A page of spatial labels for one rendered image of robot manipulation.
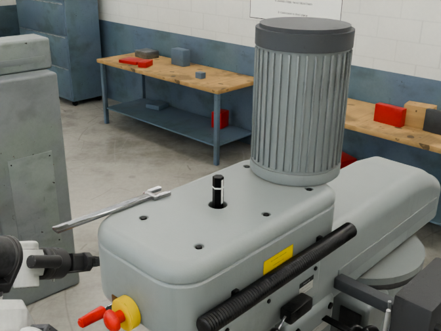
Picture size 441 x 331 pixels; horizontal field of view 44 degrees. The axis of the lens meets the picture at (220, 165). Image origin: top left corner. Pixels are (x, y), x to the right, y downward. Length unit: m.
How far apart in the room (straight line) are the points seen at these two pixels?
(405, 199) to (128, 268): 0.86
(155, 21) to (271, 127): 6.60
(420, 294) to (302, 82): 0.48
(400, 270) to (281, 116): 0.62
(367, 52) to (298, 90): 4.57
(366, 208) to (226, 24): 5.46
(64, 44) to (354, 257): 7.25
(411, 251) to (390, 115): 3.38
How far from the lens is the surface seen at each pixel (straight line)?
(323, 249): 1.11
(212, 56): 6.93
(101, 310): 1.10
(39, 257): 1.50
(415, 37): 5.41
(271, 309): 1.12
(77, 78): 8.41
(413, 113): 4.95
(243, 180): 1.16
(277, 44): 1.07
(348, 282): 1.32
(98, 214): 1.02
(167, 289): 0.90
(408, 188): 1.58
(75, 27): 8.29
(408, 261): 1.59
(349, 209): 1.37
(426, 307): 1.14
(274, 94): 1.10
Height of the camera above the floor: 2.37
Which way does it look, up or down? 23 degrees down
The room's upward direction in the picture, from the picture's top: 1 degrees clockwise
